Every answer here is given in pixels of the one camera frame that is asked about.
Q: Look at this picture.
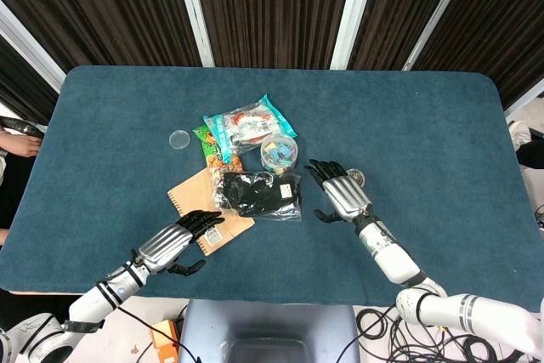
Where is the green orange snack packet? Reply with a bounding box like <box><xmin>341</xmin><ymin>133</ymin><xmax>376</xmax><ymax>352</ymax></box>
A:
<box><xmin>191</xmin><ymin>123</ymin><xmax>246</xmax><ymax>173</ymax></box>

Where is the white frame post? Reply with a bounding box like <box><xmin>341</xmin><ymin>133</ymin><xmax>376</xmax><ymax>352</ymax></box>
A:
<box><xmin>0</xmin><ymin>0</ymin><xmax>68</xmax><ymax>94</ymax></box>
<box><xmin>329</xmin><ymin>0</ymin><xmax>382</xmax><ymax>71</ymax></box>
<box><xmin>400</xmin><ymin>0</ymin><xmax>478</xmax><ymax>71</ymax></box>
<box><xmin>171</xmin><ymin>0</ymin><xmax>215</xmax><ymax>68</ymax></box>
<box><xmin>503</xmin><ymin>88</ymin><xmax>544</xmax><ymax>118</ymax></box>

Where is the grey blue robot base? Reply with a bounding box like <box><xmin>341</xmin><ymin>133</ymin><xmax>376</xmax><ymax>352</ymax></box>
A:
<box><xmin>177</xmin><ymin>298</ymin><xmax>360</xmax><ymax>363</ymax></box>

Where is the clear tub of coloured clips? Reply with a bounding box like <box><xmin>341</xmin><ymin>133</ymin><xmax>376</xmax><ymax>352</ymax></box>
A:
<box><xmin>259</xmin><ymin>134</ymin><xmax>299</xmax><ymax>175</ymax></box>

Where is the brown spiral notebook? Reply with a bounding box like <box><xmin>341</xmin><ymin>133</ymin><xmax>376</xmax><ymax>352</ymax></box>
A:
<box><xmin>167</xmin><ymin>167</ymin><xmax>256</xmax><ymax>258</ymax></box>

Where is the clear round plastic lid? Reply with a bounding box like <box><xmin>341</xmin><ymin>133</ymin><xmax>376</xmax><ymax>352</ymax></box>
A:
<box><xmin>168</xmin><ymin>129</ymin><xmax>192</xmax><ymax>151</ymax></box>

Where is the teal edged clear snack bag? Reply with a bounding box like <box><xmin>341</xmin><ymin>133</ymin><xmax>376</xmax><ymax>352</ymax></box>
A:
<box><xmin>202</xmin><ymin>94</ymin><xmax>298</xmax><ymax>165</ymax></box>

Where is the black cable bundle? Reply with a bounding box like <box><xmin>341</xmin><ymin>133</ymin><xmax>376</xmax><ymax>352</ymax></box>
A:
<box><xmin>355</xmin><ymin>303</ymin><xmax>544</xmax><ymax>363</ymax></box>

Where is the dark brown curtain panel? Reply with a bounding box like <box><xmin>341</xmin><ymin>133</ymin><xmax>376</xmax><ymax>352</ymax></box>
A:
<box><xmin>0</xmin><ymin>34</ymin><xmax>60</xmax><ymax>127</ymax></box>
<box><xmin>347</xmin><ymin>0</ymin><xmax>467</xmax><ymax>71</ymax></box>
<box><xmin>412</xmin><ymin>0</ymin><xmax>544</xmax><ymax>110</ymax></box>
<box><xmin>0</xmin><ymin>0</ymin><xmax>202</xmax><ymax>80</ymax></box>
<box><xmin>190</xmin><ymin>0</ymin><xmax>357</xmax><ymax>70</ymax></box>

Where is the small round metal dish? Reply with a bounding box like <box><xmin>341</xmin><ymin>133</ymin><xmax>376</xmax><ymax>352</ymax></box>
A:
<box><xmin>345</xmin><ymin>168</ymin><xmax>366</xmax><ymax>188</ymax></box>

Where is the blue felt table cloth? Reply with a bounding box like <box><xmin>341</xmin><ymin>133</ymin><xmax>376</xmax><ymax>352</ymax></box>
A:
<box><xmin>0</xmin><ymin>65</ymin><xmax>544</xmax><ymax>312</ymax></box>

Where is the person with white shoe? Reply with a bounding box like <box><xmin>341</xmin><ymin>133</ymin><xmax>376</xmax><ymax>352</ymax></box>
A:
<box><xmin>507</xmin><ymin>119</ymin><xmax>544</xmax><ymax>171</ymax></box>

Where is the person with bare skin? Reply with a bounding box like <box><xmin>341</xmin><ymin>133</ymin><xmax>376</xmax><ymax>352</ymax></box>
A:
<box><xmin>0</xmin><ymin>115</ymin><xmax>47</xmax><ymax>245</ymax></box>

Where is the thin black cable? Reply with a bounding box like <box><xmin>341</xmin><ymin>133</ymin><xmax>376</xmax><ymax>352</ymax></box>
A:
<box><xmin>115</xmin><ymin>303</ymin><xmax>201</xmax><ymax>363</ymax></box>

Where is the black item in clear bag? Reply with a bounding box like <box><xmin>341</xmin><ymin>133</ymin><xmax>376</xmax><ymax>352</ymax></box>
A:
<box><xmin>211</xmin><ymin>168</ymin><xmax>303</xmax><ymax>223</ymax></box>

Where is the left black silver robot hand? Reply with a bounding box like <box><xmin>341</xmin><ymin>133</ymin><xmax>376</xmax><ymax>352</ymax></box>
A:
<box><xmin>135</xmin><ymin>210</ymin><xmax>226</xmax><ymax>276</ymax></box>

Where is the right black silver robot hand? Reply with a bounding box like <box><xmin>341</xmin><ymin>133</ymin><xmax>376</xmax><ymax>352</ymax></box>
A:
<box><xmin>304</xmin><ymin>159</ymin><xmax>371</xmax><ymax>224</ymax></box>

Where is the orange box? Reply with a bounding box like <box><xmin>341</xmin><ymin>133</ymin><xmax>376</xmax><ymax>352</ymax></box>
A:
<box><xmin>150</xmin><ymin>319</ymin><xmax>182</xmax><ymax>363</ymax></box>

